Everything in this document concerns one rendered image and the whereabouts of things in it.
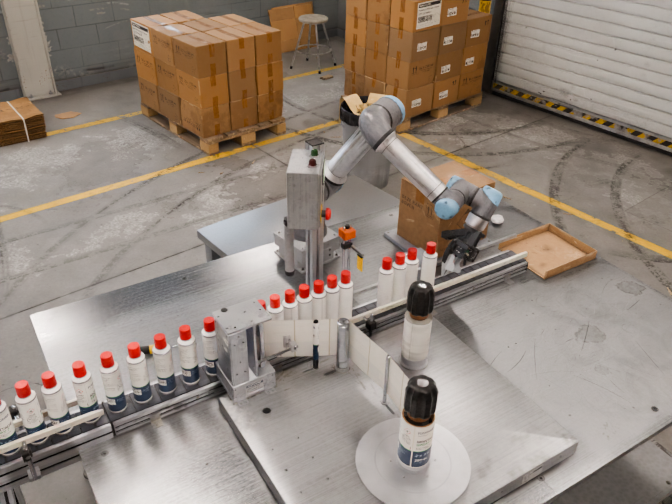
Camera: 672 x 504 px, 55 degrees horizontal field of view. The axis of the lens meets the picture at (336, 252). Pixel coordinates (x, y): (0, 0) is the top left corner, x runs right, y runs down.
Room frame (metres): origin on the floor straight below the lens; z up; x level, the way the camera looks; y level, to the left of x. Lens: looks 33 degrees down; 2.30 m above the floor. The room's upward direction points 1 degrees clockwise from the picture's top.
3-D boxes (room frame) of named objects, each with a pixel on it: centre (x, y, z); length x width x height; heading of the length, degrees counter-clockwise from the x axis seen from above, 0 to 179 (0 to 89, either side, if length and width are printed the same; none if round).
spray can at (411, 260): (1.90, -0.27, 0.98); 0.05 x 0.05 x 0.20
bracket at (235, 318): (1.45, 0.26, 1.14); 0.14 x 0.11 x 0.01; 123
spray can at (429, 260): (1.94, -0.34, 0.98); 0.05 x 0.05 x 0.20
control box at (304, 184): (1.77, 0.09, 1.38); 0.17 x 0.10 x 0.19; 178
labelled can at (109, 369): (1.33, 0.62, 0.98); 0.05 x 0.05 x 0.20
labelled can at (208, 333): (1.49, 0.37, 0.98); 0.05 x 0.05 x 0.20
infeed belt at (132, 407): (1.76, -0.04, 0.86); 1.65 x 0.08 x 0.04; 123
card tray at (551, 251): (2.29, -0.88, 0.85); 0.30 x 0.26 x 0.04; 123
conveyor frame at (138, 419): (1.76, -0.04, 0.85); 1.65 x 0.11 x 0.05; 123
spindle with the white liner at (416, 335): (1.56, -0.26, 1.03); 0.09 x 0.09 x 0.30
